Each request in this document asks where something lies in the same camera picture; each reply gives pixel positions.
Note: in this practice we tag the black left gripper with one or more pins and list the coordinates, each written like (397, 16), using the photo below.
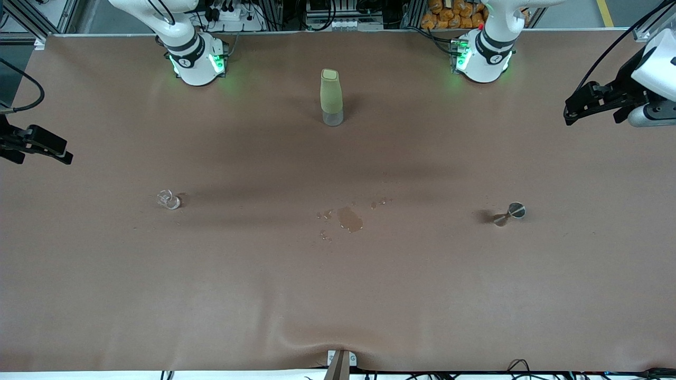
(629, 78)

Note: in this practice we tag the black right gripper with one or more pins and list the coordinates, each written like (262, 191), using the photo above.
(7, 140)

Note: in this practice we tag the steel double jigger measuring cup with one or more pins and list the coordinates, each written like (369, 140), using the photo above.
(516, 210)

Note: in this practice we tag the clear glass shaker cup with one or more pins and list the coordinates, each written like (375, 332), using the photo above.
(171, 201)

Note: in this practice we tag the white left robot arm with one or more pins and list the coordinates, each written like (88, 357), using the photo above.
(483, 58)

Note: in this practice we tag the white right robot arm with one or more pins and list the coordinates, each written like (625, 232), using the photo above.
(193, 58)

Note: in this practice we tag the orange snack bag pile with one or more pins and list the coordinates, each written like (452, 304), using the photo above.
(454, 13)

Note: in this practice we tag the white power strip with plugs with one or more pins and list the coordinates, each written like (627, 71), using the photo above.
(232, 21)

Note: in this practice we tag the green bottle with clear base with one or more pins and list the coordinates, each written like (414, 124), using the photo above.
(331, 95)

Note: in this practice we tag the white empty socket strip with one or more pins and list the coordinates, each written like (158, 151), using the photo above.
(343, 25)

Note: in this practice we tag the liquid spill puddle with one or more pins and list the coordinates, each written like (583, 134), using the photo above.
(349, 219)

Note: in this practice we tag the metal table edge clamp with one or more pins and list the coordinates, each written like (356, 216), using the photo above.
(340, 364)

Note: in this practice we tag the aluminium frame post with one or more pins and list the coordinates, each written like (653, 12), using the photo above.
(652, 29)
(37, 21)

